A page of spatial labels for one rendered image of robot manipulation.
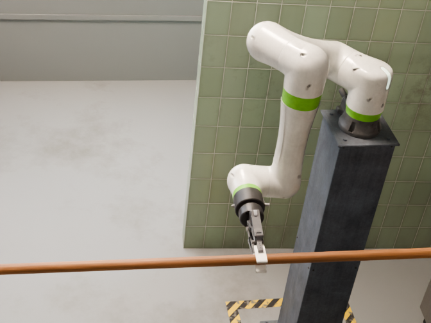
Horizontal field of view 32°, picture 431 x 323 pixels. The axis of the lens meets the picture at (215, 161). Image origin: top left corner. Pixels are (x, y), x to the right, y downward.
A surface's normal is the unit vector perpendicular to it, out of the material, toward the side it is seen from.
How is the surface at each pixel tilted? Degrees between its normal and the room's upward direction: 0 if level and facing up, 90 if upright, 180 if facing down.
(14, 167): 0
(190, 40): 90
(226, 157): 90
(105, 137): 0
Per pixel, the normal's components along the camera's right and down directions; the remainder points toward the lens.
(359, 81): -0.72, 0.34
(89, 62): 0.17, 0.61
